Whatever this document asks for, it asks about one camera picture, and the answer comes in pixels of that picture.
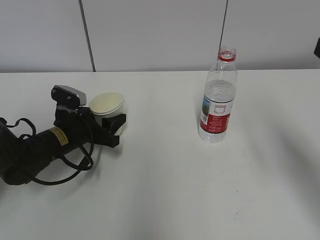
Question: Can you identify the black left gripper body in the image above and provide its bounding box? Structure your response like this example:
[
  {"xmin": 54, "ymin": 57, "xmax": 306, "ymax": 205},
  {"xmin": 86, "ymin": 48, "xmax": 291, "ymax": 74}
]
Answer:
[{"xmin": 53, "ymin": 108, "xmax": 119, "ymax": 147}]

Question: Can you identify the clear plastic water bottle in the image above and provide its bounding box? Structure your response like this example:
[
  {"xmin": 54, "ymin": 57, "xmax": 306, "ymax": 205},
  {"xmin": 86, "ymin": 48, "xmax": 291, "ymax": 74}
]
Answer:
[{"xmin": 198, "ymin": 46, "xmax": 237, "ymax": 143}]

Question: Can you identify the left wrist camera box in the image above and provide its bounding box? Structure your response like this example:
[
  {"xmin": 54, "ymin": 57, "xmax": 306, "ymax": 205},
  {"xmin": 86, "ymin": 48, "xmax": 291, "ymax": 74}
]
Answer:
[{"xmin": 51, "ymin": 85, "xmax": 87, "ymax": 111}]

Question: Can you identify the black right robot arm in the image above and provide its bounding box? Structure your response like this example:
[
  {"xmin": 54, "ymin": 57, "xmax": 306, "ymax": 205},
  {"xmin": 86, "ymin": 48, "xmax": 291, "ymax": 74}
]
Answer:
[{"xmin": 313, "ymin": 38, "xmax": 320, "ymax": 59}]

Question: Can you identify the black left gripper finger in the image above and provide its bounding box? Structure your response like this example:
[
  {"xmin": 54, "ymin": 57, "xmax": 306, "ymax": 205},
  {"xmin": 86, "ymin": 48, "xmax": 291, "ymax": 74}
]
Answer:
[
  {"xmin": 79, "ymin": 106, "xmax": 95, "ymax": 121},
  {"xmin": 101, "ymin": 113, "xmax": 127, "ymax": 136}
]

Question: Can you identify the white paper cup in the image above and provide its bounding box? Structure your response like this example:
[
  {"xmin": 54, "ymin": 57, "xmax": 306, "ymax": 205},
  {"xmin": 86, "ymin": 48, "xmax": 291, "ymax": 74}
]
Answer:
[{"xmin": 89, "ymin": 91, "xmax": 125, "ymax": 126}]

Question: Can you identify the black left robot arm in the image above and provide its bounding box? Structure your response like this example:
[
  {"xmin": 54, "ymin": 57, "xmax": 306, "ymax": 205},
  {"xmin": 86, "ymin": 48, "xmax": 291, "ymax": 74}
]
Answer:
[{"xmin": 0, "ymin": 107, "xmax": 127, "ymax": 186}]

